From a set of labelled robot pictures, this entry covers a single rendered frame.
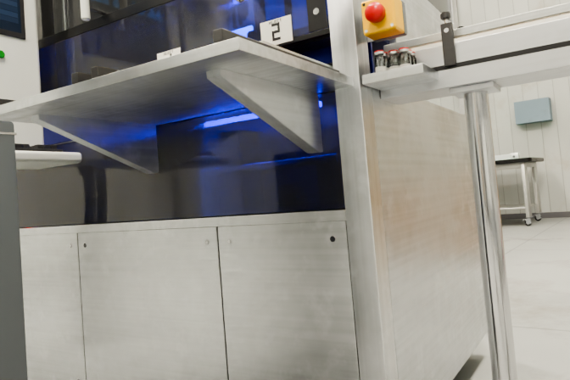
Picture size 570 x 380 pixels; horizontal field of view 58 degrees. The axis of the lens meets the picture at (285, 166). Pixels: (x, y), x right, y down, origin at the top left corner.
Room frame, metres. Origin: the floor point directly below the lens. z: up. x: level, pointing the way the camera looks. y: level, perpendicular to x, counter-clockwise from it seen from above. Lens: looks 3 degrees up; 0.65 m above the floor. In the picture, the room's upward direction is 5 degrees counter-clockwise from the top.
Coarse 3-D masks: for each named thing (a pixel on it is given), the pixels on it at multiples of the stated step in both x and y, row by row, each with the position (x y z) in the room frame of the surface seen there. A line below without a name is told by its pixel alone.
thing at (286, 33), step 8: (288, 16) 1.15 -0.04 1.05; (264, 24) 1.19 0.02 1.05; (280, 24) 1.17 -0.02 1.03; (288, 24) 1.15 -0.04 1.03; (264, 32) 1.19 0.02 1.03; (280, 32) 1.17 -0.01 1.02; (288, 32) 1.16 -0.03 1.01; (264, 40) 1.19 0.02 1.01; (280, 40) 1.17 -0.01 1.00; (288, 40) 1.16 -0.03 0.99
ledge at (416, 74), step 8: (416, 64) 1.01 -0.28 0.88; (424, 64) 1.01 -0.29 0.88; (376, 72) 1.05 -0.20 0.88; (384, 72) 1.04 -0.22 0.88; (392, 72) 1.03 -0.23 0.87; (400, 72) 1.02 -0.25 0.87; (408, 72) 1.02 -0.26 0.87; (416, 72) 1.01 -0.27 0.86; (424, 72) 1.01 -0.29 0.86; (432, 72) 1.05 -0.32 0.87; (368, 80) 1.06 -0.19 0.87; (376, 80) 1.05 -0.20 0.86; (384, 80) 1.04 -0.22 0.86; (392, 80) 1.05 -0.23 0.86; (400, 80) 1.06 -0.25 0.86; (408, 80) 1.06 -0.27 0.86; (416, 80) 1.07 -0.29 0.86; (424, 80) 1.08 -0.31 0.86; (432, 80) 1.08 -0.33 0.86; (376, 88) 1.13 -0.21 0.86; (384, 88) 1.13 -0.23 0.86; (392, 88) 1.14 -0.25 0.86
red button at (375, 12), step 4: (368, 4) 1.02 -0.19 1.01; (372, 4) 1.01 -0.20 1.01; (376, 4) 1.01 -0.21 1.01; (380, 4) 1.01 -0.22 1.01; (368, 8) 1.02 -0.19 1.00; (372, 8) 1.01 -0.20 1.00; (376, 8) 1.01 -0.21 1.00; (380, 8) 1.01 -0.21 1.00; (384, 8) 1.02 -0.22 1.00; (368, 12) 1.02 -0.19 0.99; (372, 12) 1.01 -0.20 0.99; (376, 12) 1.01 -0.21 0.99; (380, 12) 1.01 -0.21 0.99; (384, 12) 1.02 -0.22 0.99; (368, 16) 1.02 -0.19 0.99; (372, 16) 1.01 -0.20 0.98; (376, 16) 1.01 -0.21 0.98; (380, 16) 1.01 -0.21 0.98; (368, 20) 1.03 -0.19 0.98; (372, 20) 1.02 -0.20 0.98; (376, 20) 1.02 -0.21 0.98; (380, 20) 1.02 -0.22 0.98
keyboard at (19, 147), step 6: (18, 144) 1.31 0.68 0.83; (24, 144) 1.33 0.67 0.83; (36, 144) 1.36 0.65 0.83; (18, 150) 1.30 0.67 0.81; (24, 150) 1.31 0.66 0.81; (30, 150) 1.33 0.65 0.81; (36, 150) 1.34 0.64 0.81; (42, 150) 1.36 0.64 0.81; (48, 150) 1.37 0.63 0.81; (54, 150) 1.39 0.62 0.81; (60, 150) 1.40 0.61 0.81
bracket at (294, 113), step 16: (224, 80) 0.85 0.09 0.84; (240, 80) 0.88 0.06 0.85; (256, 80) 0.92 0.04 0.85; (240, 96) 0.90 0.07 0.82; (256, 96) 0.92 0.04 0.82; (272, 96) 0.97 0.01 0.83; (288, 96) 1.02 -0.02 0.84; (304, 96) 1.07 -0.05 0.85; (256, 112) 0.95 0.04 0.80; (272, 112) 0.96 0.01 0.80; (288, 112) 1.01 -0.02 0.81; (304, 112) 1.06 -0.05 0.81; (288, 128) 1.01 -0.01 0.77; (304, 128) 1.06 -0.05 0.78; (320, 128) 1.12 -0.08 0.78; (304, 144) 1.08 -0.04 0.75; (320, 144) 1.11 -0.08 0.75
